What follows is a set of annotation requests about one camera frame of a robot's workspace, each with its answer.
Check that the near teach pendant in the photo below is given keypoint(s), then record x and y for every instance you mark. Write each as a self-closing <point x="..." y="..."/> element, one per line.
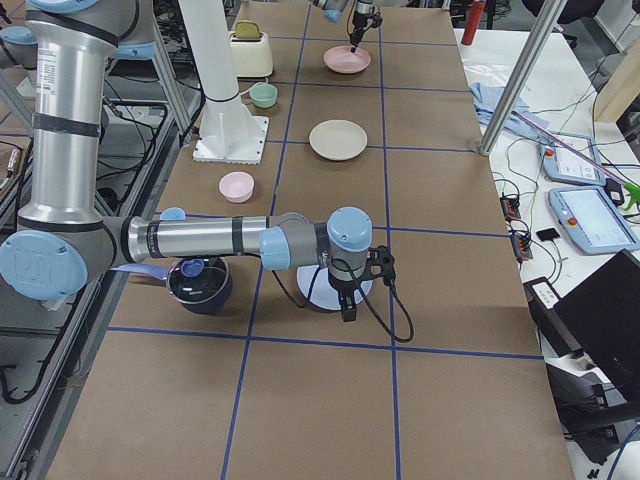
<point x="591" y="220"/>

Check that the pink bowl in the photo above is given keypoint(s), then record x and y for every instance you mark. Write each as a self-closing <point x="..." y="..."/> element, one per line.
<point x="237" y="186"/>

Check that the blue plate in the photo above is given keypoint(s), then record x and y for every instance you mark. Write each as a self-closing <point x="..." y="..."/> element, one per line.
<point x="314" y="284"/>

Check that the black laptop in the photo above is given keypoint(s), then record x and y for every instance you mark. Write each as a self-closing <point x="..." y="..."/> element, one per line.
<point x="602" y="314"/>

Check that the pink plate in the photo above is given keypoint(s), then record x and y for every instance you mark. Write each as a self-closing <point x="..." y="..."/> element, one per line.
<point x="344" y="60"/>

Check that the cream toaster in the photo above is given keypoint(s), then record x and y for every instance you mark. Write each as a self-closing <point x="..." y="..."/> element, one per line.
<point x="251" y="50"/>

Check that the far teach pendant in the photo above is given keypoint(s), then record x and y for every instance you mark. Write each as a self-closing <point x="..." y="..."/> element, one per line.
<point x="561" y="165"/>

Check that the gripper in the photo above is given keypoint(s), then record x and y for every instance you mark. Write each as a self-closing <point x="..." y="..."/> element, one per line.
<point x="344" y="291"/>
<point x="361" y="15"/>

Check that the green bowl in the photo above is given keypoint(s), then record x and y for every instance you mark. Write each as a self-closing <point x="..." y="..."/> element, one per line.
<point x="263" y="95"/>

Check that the teach pendant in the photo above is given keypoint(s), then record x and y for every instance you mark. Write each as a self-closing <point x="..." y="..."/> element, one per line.
<point x="561" y="165"/>
<point x="591" y="220"/>

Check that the light blue cup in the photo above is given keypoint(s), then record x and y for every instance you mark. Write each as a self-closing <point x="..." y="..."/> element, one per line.
<point x="172" y="214"/>

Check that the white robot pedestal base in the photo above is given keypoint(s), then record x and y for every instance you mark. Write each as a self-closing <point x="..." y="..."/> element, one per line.
<point x="228" y="132"/>

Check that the aluminium frame post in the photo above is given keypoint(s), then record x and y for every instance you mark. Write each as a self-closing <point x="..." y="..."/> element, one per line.
<point x="533" y="46"/>

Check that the cream white plate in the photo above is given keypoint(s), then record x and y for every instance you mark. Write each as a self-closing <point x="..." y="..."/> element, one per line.
<point x="338" y="140"/>

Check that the glass pot lid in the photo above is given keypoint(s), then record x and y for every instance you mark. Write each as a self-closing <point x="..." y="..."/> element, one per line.
<point x="198" y="280"/>

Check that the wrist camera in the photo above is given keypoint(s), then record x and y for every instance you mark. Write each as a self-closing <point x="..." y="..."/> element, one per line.
<point x="382" y="265"/>

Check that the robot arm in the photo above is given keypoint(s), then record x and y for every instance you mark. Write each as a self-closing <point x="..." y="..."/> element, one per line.
<point x="334" y="9"/>
<point x="62" y="242"/>

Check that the red bottle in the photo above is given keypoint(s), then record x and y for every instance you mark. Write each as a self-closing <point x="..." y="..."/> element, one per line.
<point x="473" y="21"/>

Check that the dark blue pot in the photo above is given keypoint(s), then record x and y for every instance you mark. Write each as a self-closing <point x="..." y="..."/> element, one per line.
<point x="160" y="273"/>

